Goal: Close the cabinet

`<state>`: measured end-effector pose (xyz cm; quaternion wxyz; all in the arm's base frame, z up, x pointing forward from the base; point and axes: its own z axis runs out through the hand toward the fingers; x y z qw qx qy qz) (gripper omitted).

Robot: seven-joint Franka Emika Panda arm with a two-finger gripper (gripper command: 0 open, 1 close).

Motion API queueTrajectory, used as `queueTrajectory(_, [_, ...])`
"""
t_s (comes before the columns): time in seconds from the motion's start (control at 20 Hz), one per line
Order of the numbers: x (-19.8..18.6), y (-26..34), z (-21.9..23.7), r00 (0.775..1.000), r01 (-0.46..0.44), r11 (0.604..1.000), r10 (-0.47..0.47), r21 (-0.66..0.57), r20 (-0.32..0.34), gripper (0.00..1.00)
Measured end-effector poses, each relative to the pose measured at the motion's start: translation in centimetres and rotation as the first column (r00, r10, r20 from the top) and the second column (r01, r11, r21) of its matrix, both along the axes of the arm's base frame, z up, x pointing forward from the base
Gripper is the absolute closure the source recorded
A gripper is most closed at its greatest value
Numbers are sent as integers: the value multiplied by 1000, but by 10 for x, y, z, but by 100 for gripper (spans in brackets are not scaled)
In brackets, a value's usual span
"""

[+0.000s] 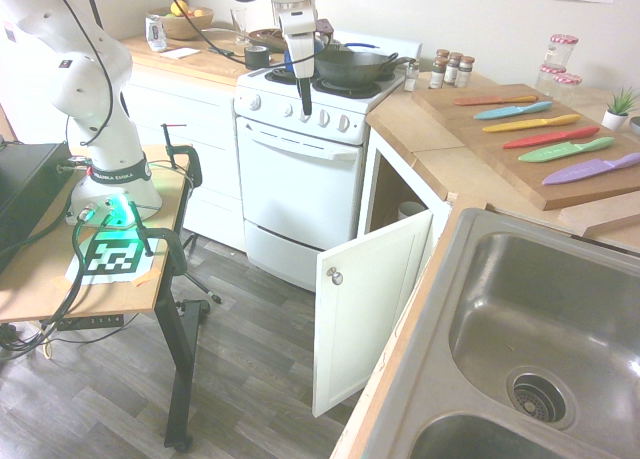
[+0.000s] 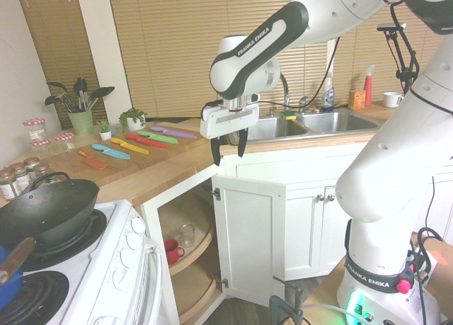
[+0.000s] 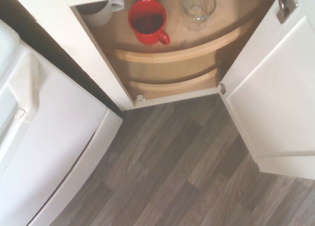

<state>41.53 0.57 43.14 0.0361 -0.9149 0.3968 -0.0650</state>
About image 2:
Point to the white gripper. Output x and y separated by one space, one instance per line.
226 121

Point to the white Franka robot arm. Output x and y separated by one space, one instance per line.
389 134

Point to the white base cabinet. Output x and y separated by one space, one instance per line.
311 162

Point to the white corner cabinet door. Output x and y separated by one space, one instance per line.
251 240

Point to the silver cabinet knob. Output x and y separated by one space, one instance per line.
320 197
331 198

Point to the white under-sink cabinet door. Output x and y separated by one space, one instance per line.
331 233
304 233

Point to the metal door hinge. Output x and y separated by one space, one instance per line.
224 283
216 193

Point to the purple knife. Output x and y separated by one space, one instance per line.
170 131

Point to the yellow green sponge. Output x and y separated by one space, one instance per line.
289 115

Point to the green knife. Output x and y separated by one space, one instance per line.
159 137

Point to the wooden lazy susan shelf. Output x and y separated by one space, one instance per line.
198 296
187 211

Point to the chrome faucet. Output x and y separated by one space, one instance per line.
285 91

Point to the red knife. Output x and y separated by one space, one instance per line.
145 140

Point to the chrome side sprayer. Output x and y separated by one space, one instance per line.
303 103

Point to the wooden cutting board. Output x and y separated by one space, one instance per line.
141 160

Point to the yellow knife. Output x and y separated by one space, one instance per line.
131 146

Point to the clear glass jar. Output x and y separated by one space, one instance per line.
187 235

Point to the bushy plant in white pot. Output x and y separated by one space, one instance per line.
133 119

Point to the stainless steel double sink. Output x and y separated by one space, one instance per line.
336 123

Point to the dish soap bottle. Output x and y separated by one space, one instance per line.
327 95

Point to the wide bamboo window blind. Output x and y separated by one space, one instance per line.
170 49

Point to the blue knife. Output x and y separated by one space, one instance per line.
111 151

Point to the red mug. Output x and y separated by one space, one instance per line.
172 250

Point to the white stove knob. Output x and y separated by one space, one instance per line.
133 240
138 225
121 277
128 258

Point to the small plant in white pot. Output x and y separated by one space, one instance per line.
104 130

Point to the orange knife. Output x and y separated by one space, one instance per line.
95 162

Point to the orange box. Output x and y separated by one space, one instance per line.
356 100

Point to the black kitchen utensil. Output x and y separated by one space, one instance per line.
51 100
80 86
104 91

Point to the green utensil holder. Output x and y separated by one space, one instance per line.
81 123

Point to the red spray bottle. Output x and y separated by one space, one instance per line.
368 88

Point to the black coil burner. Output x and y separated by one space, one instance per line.
92 229
35 300

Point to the glass jar red checkered lid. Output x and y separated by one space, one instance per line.
65 141
35 128
40 148

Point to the dark metal clamp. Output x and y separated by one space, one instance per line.
283 303

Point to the white mug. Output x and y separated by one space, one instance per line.
391 100

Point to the white electric stove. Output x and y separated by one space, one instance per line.
106 286

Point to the spice jar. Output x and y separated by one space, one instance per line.
32 164
7 187
20 176
42 170

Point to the narrow bamboo window blind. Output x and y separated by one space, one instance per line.
60 38

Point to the blue cloth item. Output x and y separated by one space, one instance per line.
8 296

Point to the black camera stand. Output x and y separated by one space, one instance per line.
403 56

